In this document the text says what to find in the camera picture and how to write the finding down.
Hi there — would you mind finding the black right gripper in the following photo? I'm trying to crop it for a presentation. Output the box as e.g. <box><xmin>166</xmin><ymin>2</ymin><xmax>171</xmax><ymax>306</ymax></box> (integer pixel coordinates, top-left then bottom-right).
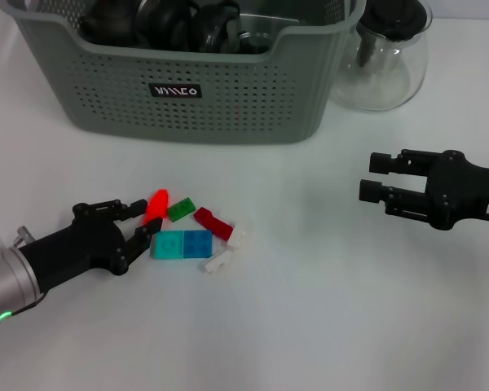
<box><xmin>358</xmin><ymin>148</ymin><xmax>489</xmax><ymax>232</ymax></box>

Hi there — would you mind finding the large bright red brick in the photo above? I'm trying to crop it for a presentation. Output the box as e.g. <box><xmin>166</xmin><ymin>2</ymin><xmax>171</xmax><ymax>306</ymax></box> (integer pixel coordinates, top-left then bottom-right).
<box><xmin>145</xmin><ymin>188</ymin><xmax>171</xmax><ymax>219</ymax></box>

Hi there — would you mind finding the black clay teapot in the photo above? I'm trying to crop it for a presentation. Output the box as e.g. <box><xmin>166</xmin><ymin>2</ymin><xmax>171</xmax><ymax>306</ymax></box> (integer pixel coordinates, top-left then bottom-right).
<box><xmin>79</xmin><ymin>0</ymin><xmax>142</xmax><ymax>44</ymax></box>

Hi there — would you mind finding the blue square plate brick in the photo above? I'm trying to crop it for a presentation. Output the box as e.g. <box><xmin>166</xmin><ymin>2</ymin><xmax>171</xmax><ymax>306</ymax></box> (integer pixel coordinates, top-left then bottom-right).
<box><xmin>182</xmin><ymin>230</ymin><xmax>213</xmax><ymax>260</ymax></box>

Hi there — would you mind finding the grey-green perforated storage bin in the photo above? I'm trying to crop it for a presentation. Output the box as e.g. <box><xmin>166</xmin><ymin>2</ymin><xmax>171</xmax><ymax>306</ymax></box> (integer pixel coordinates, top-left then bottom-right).
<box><xmin>0</xmin><ymin>0</ymin><xmax>368</xmax><ymax>144</ymax></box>

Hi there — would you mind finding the glass teacup with black holder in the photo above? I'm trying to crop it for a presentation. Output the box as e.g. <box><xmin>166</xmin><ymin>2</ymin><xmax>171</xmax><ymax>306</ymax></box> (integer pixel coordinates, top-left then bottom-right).
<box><xmin>236</xmin><ymin>31</ymin><xmax>272</xmax><ymax>55</ymax></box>
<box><xmin>136</xmin><ymin>0</ymin><xmax>191</xmax><ymax>51</ymax></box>
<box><xmin>187</xmin><ymin>0</ymin><xmax>242</xmax><ymax>54</ymax></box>

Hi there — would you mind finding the long dark red brick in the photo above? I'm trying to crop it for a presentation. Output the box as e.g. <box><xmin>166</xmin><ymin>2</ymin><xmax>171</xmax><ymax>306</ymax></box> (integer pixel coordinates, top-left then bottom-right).
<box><xmin>194</xmin><ymin>206</ymin><xmax>234</xmax><ymax>242</ymax></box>

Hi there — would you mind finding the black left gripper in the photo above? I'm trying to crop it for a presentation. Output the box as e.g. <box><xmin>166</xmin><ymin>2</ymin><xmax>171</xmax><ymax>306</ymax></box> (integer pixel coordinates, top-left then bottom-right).
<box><xmin>18</xmin><ymin>198</ymin><xmax>165</xmax><ymax>293</ymax></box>

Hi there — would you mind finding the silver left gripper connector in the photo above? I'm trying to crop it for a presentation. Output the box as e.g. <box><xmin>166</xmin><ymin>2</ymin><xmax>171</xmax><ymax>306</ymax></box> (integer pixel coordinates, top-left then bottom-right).
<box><xmin>14</xmin><ymin>226</ymin><xmax>33</xmax><ymax>248</ymax></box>

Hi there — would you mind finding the glass teapot with black lid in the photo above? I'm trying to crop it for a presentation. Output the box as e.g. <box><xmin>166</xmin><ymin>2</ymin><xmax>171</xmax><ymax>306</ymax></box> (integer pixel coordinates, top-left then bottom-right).
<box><xmin>332</xmin><ymin>0</ymin><xmax>429</xmax><ymax>112</ymax></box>

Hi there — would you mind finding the green brick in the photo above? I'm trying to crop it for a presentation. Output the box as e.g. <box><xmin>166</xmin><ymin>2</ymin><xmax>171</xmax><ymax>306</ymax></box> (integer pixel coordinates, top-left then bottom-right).
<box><xmin>167</xmin><ymin>197</ymin><xmax>196</xmax><ymax>222</ymax></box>

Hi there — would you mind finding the cyan square plate brick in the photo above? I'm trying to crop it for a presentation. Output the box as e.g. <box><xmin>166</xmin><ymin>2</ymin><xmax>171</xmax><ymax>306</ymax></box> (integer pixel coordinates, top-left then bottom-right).
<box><xmin>150</xmin><ymin>230</ymin><xmax>185</xmax><ymax>261</ymax></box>

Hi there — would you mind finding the white brick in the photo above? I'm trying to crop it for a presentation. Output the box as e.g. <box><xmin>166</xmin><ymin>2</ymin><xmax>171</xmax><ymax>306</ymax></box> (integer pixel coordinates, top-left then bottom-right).
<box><xmin>199</xmin><ymin>248</ymin><xmax>231</xmax><ymax>274</ymax></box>
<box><xmin>227</xmin><ymin>222</ymin><xmax>249</xmax><ymax>252</ymax></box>

